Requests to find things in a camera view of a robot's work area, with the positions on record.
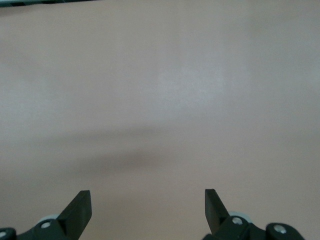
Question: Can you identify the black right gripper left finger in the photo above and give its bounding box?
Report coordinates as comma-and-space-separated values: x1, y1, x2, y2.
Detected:
0, 189, 93, 240

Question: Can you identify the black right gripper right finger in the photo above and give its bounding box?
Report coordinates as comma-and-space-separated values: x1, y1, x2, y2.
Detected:
202, 188, 305, 240

